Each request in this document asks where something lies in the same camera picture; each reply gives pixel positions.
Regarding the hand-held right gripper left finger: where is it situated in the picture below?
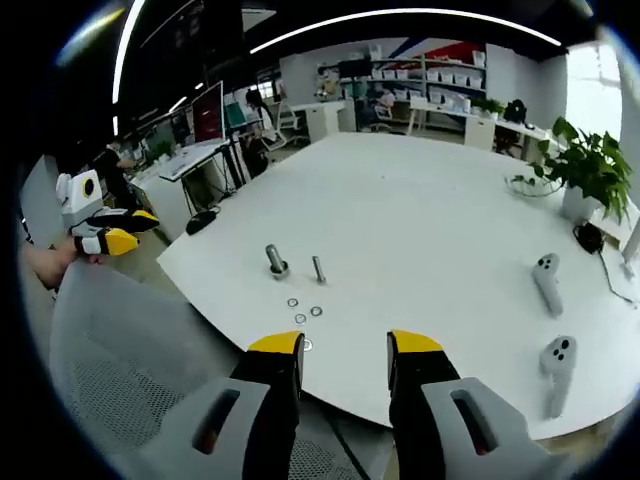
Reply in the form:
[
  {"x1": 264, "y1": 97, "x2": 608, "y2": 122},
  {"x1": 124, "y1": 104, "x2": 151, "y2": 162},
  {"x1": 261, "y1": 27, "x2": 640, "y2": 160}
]
[{"x1": 134, "y1": 329, "x2": 307, "y2": 480}]

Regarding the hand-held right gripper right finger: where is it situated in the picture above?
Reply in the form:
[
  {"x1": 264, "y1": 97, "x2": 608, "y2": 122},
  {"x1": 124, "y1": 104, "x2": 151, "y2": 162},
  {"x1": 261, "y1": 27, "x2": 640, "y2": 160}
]
[{"x1": 387, "y1": 328, "x2": 576, "y2": 480}]

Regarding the thick threaded steel stud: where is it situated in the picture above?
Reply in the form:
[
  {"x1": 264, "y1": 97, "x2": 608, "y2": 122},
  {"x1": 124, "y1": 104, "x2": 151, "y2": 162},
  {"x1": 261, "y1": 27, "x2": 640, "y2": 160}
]
[{"x1": 264, "y1": 242, "x2": 292, "y2": 282}]

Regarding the black oval case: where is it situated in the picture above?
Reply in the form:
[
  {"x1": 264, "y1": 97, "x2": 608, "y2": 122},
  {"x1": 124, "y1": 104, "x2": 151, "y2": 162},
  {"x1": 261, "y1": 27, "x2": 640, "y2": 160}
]
[{"x1": 185, "y1": 210, "x2": 222, "y2": 236}]

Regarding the white side desk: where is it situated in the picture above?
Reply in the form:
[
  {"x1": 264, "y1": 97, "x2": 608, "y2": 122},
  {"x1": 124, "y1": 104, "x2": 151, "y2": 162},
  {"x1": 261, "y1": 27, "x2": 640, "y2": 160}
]
[{"x1": 128, "y1": 138, "x2": 247, "y2": 242}]

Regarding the grey mesh office chair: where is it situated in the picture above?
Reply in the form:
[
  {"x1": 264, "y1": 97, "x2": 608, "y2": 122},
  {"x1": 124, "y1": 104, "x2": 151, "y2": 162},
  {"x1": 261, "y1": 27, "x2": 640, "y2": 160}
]
[{"x1": 48, "y1": 258, "x2": 394, "y2": 480}]

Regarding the large dark monitor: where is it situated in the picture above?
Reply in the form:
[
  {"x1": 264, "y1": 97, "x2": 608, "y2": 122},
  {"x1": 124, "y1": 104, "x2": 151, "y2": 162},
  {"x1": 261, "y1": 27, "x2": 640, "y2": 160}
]
[{"x1": 191, "y1": 80, "x2": 227, "y2": 149}]

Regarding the white game controller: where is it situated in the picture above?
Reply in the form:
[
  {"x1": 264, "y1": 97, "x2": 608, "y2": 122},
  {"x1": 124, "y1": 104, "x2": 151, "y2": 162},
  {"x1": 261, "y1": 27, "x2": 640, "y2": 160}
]
[
  {"x1": 530, "y1": 252, "x2": 564, "y2": 318},
  {"x1": 538, "y1": 335, "x2": 578, "y2": 421}
]

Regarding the straight ceiling light strip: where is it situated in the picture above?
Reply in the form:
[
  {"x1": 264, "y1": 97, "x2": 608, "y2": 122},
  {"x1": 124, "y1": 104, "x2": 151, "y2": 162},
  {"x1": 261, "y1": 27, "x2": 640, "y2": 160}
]
[{"x1": 111, "y1": 0, "x2": 147, "y2": 104}]

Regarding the white swivel chair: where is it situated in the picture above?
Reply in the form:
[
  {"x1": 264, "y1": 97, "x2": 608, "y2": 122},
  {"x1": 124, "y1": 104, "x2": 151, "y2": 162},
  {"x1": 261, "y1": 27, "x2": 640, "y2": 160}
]
[{"x1": 269, "y1": 99, "x2": 307, "y2": 150}]

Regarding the white cabinet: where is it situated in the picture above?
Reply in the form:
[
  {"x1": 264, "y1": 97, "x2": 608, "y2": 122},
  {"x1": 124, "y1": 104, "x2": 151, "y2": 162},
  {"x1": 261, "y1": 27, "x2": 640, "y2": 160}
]
[{"x1": 289, "y1": 99, "x2": 354, "y2": 144}]

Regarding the black power adapter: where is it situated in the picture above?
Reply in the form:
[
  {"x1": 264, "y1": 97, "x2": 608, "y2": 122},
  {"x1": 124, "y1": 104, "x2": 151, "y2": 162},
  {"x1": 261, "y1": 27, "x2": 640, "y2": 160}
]
[{"x1": 572, "y1": 221, "x2": 639, "y2": 305}]

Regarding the black television on stand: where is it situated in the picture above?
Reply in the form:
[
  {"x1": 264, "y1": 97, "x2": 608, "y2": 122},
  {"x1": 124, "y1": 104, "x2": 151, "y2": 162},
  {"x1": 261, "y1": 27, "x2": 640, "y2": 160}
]
[{"x1": 338, "y1": 58, "x2": 374, "y2": 94}]

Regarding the long white office desk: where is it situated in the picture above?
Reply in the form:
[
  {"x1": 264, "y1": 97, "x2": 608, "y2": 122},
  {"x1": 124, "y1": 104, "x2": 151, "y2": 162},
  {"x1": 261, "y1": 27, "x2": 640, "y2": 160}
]
[{"x1": 408, "y1": 95, "x2": 556, "y2": 157}]

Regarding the potted green plant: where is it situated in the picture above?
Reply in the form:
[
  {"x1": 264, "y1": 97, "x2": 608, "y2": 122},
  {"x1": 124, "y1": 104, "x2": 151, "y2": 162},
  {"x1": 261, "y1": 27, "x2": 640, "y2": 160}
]
[{"x1": 504, "y1": 116, "x2": 634, "y2": 227}]

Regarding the small green desk plant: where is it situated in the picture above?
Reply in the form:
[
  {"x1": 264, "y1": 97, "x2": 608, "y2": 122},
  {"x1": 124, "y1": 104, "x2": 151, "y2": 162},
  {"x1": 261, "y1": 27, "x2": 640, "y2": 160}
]
[{"x1": 472, "y1": 97, "x2": 506, "y2": 120}]

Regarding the shelf of white storage bins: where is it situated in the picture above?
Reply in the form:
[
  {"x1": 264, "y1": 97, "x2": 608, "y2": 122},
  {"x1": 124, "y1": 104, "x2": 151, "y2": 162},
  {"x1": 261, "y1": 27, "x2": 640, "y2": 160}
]
[{"x1": 368, "y1": 43, "x2": 489, "y2": 107}]

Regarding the curved ceiling light strip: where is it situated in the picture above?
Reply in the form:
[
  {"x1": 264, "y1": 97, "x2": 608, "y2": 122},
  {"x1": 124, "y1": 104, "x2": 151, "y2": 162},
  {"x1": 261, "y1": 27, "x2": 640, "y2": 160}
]
[{"x1": 248, "y1": 7, "x2": 562, "y2": 55}]

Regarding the bright window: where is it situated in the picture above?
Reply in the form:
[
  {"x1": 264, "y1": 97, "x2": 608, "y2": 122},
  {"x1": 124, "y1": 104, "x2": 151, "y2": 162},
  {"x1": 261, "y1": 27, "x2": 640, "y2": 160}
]
[{"x1": 564, "y1": 42, "x2": 624, "y2": 132}]

